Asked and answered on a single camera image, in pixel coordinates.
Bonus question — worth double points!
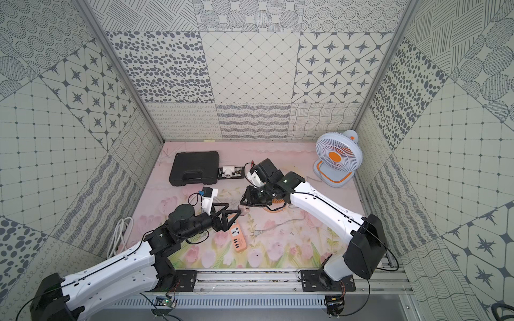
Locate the orange power strip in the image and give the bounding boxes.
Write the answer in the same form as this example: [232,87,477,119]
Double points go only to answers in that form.
[228,223,247,253]

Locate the black tool case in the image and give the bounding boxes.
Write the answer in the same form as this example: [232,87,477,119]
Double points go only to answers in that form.
[169,151,220,187]

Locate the coiled white cable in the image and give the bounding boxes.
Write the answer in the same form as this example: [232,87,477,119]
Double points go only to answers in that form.
[106,217,135,259]

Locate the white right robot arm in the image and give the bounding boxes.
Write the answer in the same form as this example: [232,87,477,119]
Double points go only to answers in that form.
[242,159,388,282]

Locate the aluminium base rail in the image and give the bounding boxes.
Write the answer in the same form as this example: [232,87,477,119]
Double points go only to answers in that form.
[169,268,414,295]

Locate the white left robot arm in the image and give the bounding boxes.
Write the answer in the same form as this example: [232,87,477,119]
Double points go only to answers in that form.
[29,203,242,320]

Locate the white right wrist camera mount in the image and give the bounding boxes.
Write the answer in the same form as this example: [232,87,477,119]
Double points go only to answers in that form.
[246,163,266,187]

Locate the black tray with white adapter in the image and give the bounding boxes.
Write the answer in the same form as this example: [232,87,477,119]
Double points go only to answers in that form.
[218,166,245,180]

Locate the green circuit board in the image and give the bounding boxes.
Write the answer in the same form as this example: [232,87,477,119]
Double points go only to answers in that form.
[155,296,177,310]

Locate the white orange desk fan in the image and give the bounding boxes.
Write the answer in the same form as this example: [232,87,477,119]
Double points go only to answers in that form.
[313,130,364,188]

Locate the small orange desk fan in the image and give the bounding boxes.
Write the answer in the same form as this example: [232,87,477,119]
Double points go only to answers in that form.
[264,195,287,213]

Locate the grey fan power cable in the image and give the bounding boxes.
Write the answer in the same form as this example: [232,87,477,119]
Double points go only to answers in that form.
[254,176,322,234]

